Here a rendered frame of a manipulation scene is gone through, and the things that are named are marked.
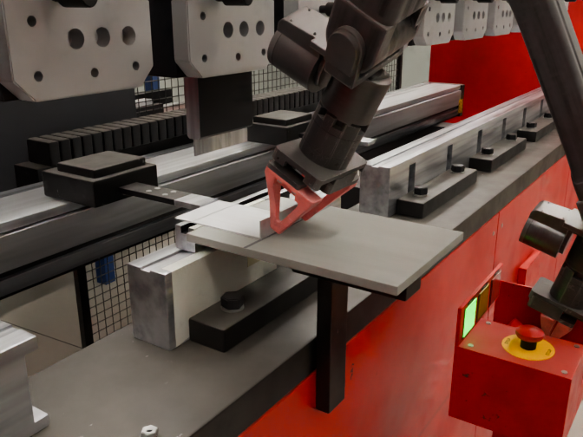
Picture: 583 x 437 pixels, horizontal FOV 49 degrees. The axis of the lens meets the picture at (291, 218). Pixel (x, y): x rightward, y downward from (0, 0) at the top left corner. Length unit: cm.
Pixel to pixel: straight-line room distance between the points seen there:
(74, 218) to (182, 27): 38
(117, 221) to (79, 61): 46
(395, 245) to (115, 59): 34
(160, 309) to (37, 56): 32
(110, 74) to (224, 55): 16
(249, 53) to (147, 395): 39
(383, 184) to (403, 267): 53
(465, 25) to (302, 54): 76
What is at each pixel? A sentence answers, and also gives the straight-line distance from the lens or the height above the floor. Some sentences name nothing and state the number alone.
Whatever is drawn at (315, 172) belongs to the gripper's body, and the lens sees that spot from 66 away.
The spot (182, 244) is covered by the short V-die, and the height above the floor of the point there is 98.
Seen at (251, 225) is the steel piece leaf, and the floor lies 100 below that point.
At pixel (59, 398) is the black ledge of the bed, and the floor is 88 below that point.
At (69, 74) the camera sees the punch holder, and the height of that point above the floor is 119.
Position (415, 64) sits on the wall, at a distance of 853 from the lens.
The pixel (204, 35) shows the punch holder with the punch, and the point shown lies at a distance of 70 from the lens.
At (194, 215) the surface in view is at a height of 100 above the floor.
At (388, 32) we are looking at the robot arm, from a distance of 57.
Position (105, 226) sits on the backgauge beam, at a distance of 100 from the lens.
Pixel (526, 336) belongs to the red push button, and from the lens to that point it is 98.
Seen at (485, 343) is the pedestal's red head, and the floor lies 78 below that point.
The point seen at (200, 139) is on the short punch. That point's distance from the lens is 76.
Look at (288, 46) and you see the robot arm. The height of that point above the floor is 121.
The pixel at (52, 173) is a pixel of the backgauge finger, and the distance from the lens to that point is 97.
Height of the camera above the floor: 125
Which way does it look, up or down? 19 degrees down
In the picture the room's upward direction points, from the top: straight up
